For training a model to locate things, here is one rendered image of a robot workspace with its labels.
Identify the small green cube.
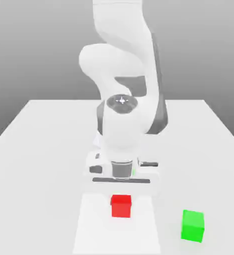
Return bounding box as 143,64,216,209
181,209,206,243

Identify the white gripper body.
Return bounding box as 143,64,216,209
88,172,157,196

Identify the small red cube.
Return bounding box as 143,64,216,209
110,194,132,219

